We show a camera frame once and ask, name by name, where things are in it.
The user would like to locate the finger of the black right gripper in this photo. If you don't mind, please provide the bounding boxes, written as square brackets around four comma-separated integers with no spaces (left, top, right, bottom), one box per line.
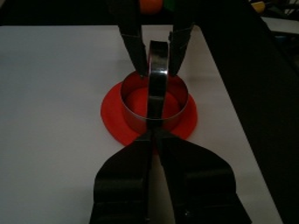
[167,0,197,77]
[106,0,153,79]

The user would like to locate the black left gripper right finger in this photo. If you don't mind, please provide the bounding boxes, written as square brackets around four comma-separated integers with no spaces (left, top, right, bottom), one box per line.
[154,129,254,224]

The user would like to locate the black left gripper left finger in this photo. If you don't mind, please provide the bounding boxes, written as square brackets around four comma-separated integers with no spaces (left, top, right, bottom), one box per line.
[88,129,155,224]

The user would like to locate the round metal cutter with handle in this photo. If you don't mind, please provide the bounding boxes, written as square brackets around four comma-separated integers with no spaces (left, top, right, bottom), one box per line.
[119,39,191,136]

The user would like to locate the orange toy ball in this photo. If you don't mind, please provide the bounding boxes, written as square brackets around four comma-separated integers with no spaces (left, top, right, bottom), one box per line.
[139,0,163,15]

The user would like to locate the yellow toy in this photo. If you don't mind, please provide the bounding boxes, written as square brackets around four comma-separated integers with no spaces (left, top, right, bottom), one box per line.
[250,1,267,13]

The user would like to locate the white side table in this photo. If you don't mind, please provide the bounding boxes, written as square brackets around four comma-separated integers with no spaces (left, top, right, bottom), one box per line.
[261,17,299,35]

